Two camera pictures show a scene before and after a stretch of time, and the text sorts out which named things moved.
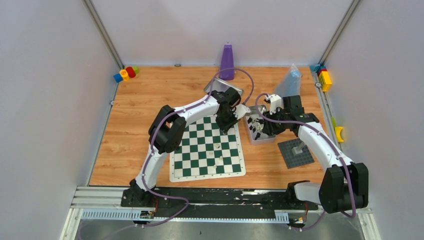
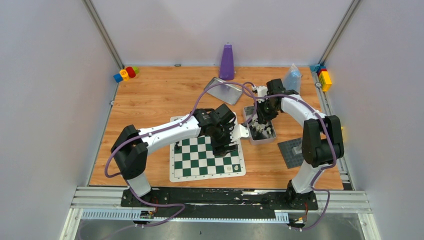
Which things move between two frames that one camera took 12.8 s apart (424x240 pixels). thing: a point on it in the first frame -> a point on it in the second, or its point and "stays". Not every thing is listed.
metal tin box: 254,124 stays
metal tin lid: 220,85 stays
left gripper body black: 226,120 -> 224,148
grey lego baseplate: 299,159 stays
